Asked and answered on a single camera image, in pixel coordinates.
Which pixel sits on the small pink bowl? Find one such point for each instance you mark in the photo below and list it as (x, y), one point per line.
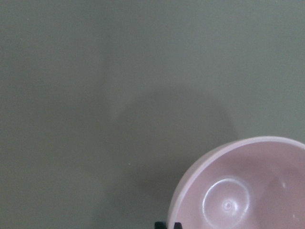
(255, 183)

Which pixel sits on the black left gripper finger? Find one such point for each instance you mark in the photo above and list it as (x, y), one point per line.
(159, 225)

